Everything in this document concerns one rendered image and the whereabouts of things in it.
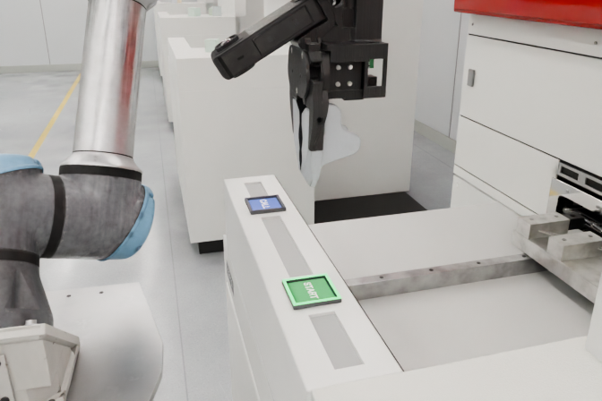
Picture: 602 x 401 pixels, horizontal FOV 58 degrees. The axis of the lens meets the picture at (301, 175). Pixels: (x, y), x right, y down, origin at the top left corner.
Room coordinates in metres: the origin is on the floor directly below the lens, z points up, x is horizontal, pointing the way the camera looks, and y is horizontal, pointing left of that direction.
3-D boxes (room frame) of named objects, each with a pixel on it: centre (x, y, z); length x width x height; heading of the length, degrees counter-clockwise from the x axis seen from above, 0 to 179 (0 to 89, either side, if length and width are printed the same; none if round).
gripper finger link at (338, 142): (0.53, -0.03, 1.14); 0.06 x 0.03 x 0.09; 105
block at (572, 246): (0.78, -0.44, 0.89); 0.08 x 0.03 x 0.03; 105
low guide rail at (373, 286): (0.80, -0.26, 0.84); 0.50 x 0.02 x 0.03; 105
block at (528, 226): (0.86, -0.42, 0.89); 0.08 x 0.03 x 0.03; 105
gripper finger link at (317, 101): (0.52, -0.01, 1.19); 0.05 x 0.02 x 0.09; 15
